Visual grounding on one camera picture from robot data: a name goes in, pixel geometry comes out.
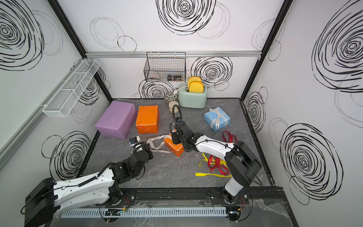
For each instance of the small jar with beige lid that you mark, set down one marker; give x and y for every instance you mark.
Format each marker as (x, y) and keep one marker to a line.
(171, 104)

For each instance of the spice jars in basket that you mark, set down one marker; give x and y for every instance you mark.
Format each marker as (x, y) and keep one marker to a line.
(174, 78)

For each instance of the blue gift box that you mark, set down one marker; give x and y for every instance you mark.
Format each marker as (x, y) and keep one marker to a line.
(209, 116)

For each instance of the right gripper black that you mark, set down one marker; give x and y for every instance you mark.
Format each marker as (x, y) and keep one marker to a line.
(175, 138)

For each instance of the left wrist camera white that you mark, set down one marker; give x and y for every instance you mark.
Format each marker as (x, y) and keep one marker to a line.
(134, 140)

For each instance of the front yellow sponge toast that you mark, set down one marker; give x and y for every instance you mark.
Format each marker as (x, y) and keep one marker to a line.
(196, 87)

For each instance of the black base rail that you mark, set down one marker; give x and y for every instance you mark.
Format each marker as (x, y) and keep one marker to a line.
(214, 195)

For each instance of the mint green toaster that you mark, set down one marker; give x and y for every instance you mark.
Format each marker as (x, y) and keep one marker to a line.
(191, 100)

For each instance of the white mesh wall shelf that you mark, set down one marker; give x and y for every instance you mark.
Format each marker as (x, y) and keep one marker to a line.
(79, 87)

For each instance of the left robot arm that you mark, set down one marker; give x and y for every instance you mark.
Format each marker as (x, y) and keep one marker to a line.
(51, 198)

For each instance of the purple gift box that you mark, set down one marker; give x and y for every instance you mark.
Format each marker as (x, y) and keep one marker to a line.
(117, 119)

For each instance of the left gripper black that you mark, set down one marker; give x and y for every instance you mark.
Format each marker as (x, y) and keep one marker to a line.
(145, 149)

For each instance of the patterned ceramic bowl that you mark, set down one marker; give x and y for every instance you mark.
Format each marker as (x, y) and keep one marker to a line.
(171, 96)

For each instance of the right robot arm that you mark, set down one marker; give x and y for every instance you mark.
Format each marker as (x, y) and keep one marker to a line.
(242, 163)

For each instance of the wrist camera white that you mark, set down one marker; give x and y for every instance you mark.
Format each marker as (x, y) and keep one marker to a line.
(134, 140)
(177, 120)

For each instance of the rear yellow sponge toast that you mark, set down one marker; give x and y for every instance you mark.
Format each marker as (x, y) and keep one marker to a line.
(193, 79)

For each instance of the yellow sponge toast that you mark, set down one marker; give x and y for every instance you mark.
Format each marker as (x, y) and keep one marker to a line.
(196, 87)
(193, 79)

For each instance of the white ribbon on blue box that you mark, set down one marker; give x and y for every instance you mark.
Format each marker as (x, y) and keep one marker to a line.
(220, 121)

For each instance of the orange box red ribbon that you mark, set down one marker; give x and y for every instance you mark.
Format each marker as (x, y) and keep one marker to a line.
(148, 119)

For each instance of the yellow ribbon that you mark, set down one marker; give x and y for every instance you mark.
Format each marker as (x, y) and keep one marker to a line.
(205, 159)

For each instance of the black wire basket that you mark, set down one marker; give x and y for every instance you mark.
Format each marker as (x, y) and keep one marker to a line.
(160, 64)

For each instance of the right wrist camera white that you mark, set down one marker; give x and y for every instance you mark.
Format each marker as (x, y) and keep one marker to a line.
(177, 120)

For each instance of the grey slotted cable duct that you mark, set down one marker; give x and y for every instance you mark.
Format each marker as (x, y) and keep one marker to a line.
(147, 212)

